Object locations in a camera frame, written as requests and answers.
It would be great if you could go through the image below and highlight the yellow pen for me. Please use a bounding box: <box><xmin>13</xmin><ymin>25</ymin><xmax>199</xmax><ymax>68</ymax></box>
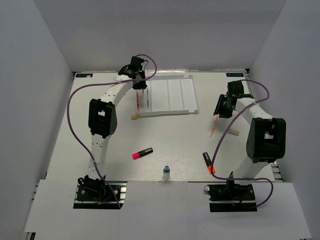
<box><xmin>140</xmin><ymin>90</ymin><xmax>145</xmax><ymax>108</ymax></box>

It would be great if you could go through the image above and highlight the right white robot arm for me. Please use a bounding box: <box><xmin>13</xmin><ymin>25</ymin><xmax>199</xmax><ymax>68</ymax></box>
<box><xmin>213</xmin><ymin>80</ymin><xmax>287</xmax><ymax>200</ymax></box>

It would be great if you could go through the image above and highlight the white compartment tray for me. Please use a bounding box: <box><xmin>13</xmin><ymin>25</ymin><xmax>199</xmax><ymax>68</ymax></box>
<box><xmin>136</xmin><ymin>75</ymin><xmax>199</xmax><ymax>117</ymax></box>

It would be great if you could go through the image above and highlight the small blue-capped bottle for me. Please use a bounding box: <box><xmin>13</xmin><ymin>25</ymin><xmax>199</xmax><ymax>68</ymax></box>
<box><xmin>162</xmin><ymin>165</ymin><xmax>171</xmax><ymax>181</ymax></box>

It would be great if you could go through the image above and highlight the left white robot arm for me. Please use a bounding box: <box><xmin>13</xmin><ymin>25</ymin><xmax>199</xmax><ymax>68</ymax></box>
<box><xmin>84</xmin><ymin>54</ymin><xmax>147</xmax><ymax>200</ymax></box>

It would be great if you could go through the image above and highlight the orange highlighter black cap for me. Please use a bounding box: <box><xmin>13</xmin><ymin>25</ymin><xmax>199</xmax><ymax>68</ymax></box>
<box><xmin>202</xmin><ymin>152</ymin><xmax>216</xmax><ymax>174</ymax></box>

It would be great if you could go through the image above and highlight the pink highlighter black cap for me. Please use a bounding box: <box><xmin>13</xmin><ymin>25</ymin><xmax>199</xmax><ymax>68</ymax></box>
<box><xmin>132</xmin><ymin>147</ymin><xmax>153</xmax><ymax>160</ymax></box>

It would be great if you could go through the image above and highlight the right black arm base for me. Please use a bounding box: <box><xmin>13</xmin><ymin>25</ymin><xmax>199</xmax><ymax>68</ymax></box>
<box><xmin>207</xmin><ymin>184</ymin><xmax>257</xmax><ymax>213</ymax></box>

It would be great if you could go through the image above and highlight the white eraser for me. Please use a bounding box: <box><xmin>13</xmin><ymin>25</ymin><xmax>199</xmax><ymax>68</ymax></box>
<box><xmin>228</xmin><ymin>129</ymin><xmax>240</xmax><ymax>136</ymax></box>

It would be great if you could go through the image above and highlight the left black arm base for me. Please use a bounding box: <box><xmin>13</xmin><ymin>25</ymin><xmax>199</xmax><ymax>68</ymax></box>
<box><xmin>73</xmin><ymin>177</ymin><xmax>127</xmax><ymax>210</ymax></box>

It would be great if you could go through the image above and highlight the orange pen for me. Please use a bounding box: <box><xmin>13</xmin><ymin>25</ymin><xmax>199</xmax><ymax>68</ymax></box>
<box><xmin>210</xmin><ymin>114</ymin><xmax>219</xmax><ymax>138</ymax></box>

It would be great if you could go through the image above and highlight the pink pen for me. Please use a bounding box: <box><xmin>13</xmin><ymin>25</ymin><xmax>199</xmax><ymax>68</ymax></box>
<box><xmin>136</xmin><ymin>92</ymin><xmax>140</xmax><ymax>112</ymax></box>

